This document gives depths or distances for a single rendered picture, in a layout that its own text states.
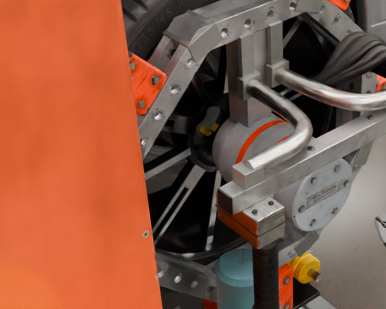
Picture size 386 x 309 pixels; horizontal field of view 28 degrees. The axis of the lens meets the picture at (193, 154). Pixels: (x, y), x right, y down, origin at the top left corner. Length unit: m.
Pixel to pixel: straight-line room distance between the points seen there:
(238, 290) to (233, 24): 0.41
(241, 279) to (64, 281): 0.62
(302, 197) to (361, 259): 1.22
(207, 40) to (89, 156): 0.55
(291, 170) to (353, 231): 1.43
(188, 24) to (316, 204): 0.34
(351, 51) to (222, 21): 0.22
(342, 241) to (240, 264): 1.20
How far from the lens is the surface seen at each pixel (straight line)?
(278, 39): 1.20
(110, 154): 0.60
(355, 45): 1.22
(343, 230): 2.47
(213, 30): 1.11
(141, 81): 1.07
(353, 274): 2.32
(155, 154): 1.49
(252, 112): 1.24
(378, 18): 1.62
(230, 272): 1.24
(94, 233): 0.63
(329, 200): 1.22
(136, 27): 1.14
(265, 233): 1.02
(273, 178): 1.03
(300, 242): 1.48
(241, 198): 1.00
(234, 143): 1.25
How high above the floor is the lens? 1.58
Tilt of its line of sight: 34 degrees down
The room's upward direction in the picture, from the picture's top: 5 degrees counter-clockwise
